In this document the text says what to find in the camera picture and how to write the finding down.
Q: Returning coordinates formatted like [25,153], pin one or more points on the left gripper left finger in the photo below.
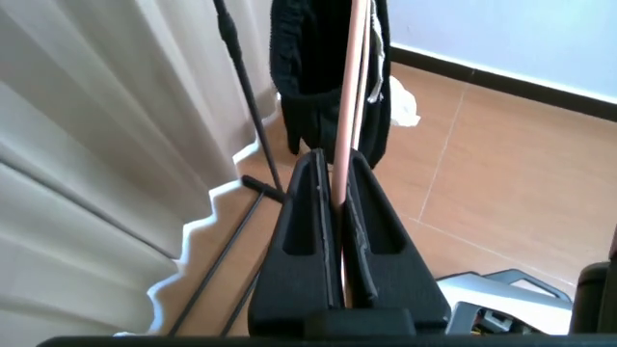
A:
[289,289]

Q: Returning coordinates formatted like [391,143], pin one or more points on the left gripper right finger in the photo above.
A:
[400,289]

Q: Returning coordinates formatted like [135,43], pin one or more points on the pink clothes hanger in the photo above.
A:
[347,120]

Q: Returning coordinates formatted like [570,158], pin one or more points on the white garment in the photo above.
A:
[402,103]

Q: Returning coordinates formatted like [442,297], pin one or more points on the black shorts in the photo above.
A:
[303,48]

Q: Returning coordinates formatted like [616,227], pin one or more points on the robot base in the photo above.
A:
[506,299]

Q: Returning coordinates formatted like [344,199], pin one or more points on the black clothes rack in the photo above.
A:
[230,38]

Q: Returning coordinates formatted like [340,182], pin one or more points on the beige curtain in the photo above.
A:
[96,120]

